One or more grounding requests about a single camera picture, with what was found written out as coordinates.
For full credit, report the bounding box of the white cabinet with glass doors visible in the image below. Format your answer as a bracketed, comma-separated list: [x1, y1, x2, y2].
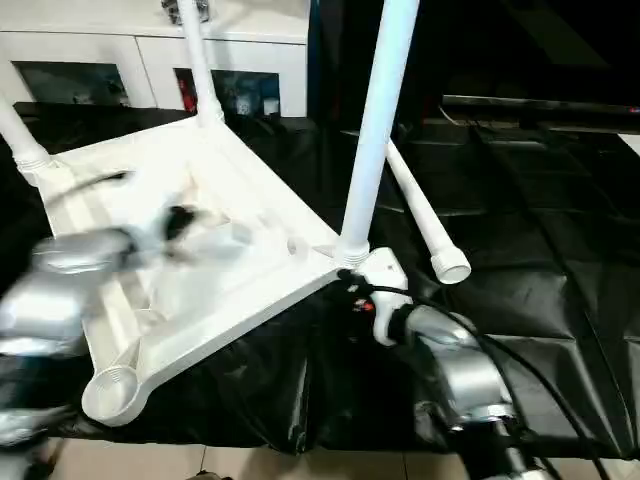
[0, 0, 312, 119]

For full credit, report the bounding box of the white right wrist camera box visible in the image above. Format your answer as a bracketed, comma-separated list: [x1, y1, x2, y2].
[350, 247, 410, 347]

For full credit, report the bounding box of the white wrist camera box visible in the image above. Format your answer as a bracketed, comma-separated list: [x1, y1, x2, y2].
[180, 205, 256, 269]
[350, 247, 410, 347]

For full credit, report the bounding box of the dark low shelf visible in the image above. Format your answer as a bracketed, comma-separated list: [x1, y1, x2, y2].
[440, 93, 640, 119]

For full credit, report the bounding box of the white plastic table leg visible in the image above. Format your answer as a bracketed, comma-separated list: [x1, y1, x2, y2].
[177, 0, 227, 128]
[334, 0, 422, 268]
[384, 139, 473, 287]
[0, 94, 52, 187]

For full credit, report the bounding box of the white plastic table top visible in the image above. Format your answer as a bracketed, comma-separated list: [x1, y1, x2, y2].
[38, 117, 372, 430]

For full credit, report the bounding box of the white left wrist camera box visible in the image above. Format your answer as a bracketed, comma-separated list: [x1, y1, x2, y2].
[180, 205, 256, 269]

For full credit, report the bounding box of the black work mat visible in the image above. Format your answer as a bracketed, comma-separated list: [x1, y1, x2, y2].
[0, 100, 640, 456]

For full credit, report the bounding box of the shiny ornament on cabinet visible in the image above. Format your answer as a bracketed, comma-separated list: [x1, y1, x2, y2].
[160, 0, 212, 27]

